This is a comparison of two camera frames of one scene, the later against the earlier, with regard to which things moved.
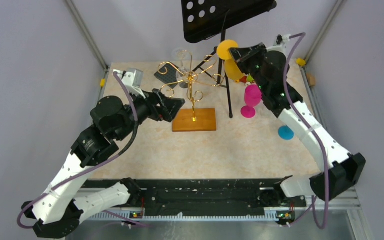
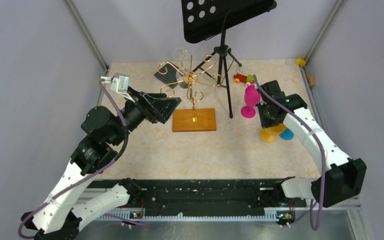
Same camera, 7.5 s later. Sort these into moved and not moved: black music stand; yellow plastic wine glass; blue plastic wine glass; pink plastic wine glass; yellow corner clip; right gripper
Moved: yellow plastic wine glass; right gripper
Not moved: pink plastic wine glass; blue plastic wine glass; yellow corner clip; black music stand
